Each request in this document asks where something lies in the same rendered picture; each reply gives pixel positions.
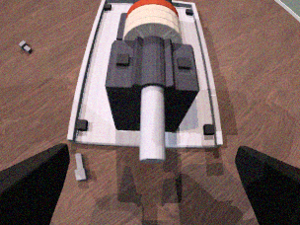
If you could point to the red-brown ring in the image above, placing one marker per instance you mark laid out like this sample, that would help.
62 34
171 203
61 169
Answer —
151 2

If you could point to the white and grey cylinder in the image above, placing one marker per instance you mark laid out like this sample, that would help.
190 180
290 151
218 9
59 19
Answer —
152 125

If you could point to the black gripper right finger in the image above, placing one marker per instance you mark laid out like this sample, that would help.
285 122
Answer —
272 187

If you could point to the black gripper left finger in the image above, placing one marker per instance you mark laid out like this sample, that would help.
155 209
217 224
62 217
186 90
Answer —
30 189

